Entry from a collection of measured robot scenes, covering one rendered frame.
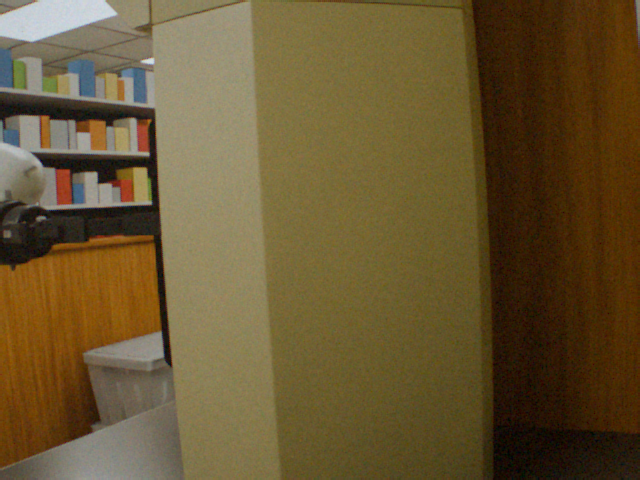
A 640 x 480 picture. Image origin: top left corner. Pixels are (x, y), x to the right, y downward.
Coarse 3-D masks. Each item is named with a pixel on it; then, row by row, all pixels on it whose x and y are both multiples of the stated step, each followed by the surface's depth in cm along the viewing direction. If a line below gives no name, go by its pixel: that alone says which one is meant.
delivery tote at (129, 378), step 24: (144, 336) 322; (96, 360) 282; (120, 360) 275; (144, 360) 270; (96, 384) 287; (120, 384) 279; (144, 384) 272; (168, 384) 281; (120, 408) 282; (144, 408) 275
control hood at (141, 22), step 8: (104, 0) 63; (112, 0) 63; (120, 0) 62; (128, 0) 62; (136, 0) 61; (144, 0) 61; (112, 8) 63; (120, 8) 62; (128, 8) 62; (136, 8) 61; (144, 8) 61; (152, 8) 61; (120, 16) 63; (128, 16) 62; (136, 16) 61; (144, 16) 61; (128, 24) 62; (136, 24) 61; (144, 24) 61; (152, 24) 61; (144, 32) 62; (152, 32) 63
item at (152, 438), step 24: (168, 408) 102; (96, 432) 91; (120, 432) 91; (144, 432) 91; (168, 432) 90; (504, 432) 82; (528, 432) 81; (552, 432) 81; (576, 432) 80; (600, 432) 79; (624, 432) 78; (48, 456) 81; (72, 456) 81; (96, 456) 81; (120, 456) 81; (144, 456) 81; (168, 456) 81; (504, 456) 74; (528, 456) 74; (552, 456) 73; (576, 456) 72; (600, 456) 71; (624, 456) 70
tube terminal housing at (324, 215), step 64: (192, 0) 58; (256, 0) 55; (320, 0) 57; (384, 0) 59; (448, 0) 60; (192, 64) 58; (256, 64) 55; (320, 64) 57; (384, 64) 59; (448, 64) 60; (192, 128) 59; (256, 128) 56; (320, 128) 57; (384, 128) 59; (448, 128) 61; (192, 192) 59; (256, 192) 56; (320, 192) 57; (384, 192) 59; (448, 192) 61; (192, 256) 60; (256, 256) 57; (320, 256) 58; (384, 256) 59; (448, 256) 61; (192, 320) 60; (256, 320) 57; (320, 320) 58; (384, 320) 59; (448, 320) 61; (192, 384) 61; (256, 384) 58; (320, 384) 58; (384, 384) 60; (448, 384) 62; (192, 448) 62; (256, 448) 58; (320, 448) 58; (384, 448) 60; (448, 448) 62
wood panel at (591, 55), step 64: (512, 0) 80; (576, 0) 77; (512, 64) 81; (576, 64) 78; (512, 128) 82; (576, 128) 78; (512, 192) 83; (576, 192) 79; (512, 256) 83; (576, 256) 79; (512, 320) 84; (576, 320) 80; (512, 384) 84; (576, 384) 80
